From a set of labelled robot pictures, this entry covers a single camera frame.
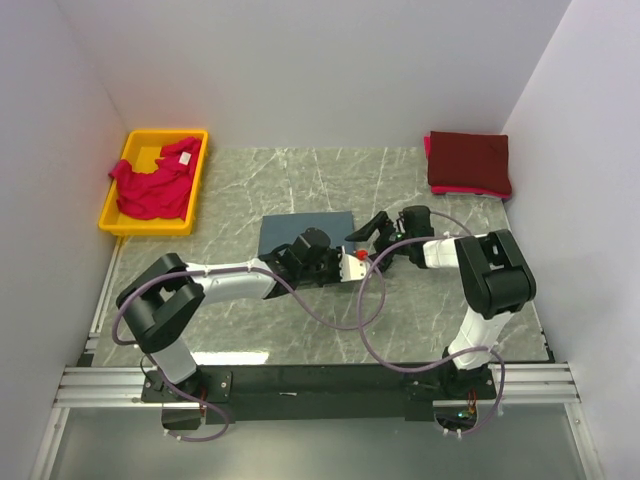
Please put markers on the blue-grey t shirt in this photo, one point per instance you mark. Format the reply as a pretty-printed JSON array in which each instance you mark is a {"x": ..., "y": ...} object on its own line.
[{"x": 288, "y": 242}]

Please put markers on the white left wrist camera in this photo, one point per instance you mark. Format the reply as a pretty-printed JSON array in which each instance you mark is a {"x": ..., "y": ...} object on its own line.
[{"x": 353, "y": 266}]

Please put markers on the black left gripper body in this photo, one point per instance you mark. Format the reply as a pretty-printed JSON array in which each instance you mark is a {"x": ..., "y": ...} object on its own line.
[{"x": 326, "y": 272}]

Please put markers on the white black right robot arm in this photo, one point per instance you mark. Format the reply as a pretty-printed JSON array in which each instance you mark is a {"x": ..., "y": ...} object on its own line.
[{"x": 497, "y": 282}]

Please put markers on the folded maroon t shirt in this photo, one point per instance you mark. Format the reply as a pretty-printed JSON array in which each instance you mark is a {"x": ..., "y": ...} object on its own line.
[{"x": 470, "y": 160}]

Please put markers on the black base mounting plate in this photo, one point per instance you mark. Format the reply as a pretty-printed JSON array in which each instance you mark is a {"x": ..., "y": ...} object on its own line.
[{"x": 312, "y": 392}]

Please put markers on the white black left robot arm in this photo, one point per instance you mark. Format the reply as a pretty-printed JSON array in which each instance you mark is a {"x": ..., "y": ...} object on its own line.
[{"x": 160, "y": 303}]

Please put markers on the yellow plastic bin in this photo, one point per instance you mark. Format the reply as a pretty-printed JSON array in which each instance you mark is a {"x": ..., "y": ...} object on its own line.
[{"x": 141, "y": 149}]

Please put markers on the crumpled red t shirt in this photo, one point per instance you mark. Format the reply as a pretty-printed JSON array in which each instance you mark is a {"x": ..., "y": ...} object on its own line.
[{"x": 163, "y": 193}]

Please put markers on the aluminium extrusion rail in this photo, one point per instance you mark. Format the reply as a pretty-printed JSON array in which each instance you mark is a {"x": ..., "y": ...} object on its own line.
[{"x": 110, "y": 387}]

